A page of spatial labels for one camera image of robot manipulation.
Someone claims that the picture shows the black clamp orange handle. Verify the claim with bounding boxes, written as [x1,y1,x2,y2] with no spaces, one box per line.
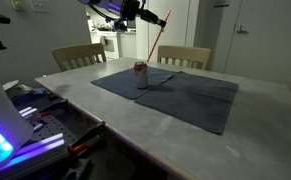
[37,98,69,118]
[67,120,107,158]

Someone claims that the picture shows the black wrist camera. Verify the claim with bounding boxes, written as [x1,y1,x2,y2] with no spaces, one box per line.
[113,16,129,32]

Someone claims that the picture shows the black perforated breadboard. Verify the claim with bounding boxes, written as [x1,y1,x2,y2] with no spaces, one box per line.
[27,114,98,148]

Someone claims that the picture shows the aluminium extrusion bar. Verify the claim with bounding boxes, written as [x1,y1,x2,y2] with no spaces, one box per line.
[4,132,69,169]
[18,105,41,120]

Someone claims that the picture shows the red plastic straw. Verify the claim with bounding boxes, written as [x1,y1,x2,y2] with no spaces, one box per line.
[146,9,172,63]

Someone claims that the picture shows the white door panel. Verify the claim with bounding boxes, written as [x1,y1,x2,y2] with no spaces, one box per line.
[148,0,190,48]

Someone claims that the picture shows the dark blue cloth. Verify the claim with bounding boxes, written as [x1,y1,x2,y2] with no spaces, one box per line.
[134,70,239,136]
[90,66,175,100]

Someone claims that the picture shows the small beige switch plate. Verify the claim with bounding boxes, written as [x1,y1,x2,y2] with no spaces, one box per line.
[10,0,25,11]

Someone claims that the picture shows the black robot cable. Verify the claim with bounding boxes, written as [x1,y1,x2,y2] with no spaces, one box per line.
[89,4,119,21]

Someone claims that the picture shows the white door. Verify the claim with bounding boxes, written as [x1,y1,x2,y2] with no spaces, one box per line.
[224,0,291,88]

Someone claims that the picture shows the light wooden slat-back chair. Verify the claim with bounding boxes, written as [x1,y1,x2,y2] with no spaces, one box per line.
[156,45,212,71]
[50,42,108,73]

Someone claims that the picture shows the grey wall sign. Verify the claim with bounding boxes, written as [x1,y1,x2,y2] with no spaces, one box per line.
[213,0,232,8]

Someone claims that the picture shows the red and white soda can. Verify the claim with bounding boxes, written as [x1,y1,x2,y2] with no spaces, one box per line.
[133,61,149,90]

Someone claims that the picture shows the silver lever door handle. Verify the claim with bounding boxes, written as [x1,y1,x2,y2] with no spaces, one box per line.
[236,25,249,35]

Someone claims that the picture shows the white kitchen cabinet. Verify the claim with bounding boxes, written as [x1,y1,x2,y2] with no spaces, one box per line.
[118,31,138,60]

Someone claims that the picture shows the white kitchen stove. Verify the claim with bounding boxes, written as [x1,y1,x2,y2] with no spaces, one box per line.
[98,30,120,62]

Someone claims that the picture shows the wide white switch plate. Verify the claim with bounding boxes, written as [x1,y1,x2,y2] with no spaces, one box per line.
[29,0,49,14]

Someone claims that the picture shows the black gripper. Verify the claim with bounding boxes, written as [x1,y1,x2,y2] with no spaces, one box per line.
[123,0,167,28]

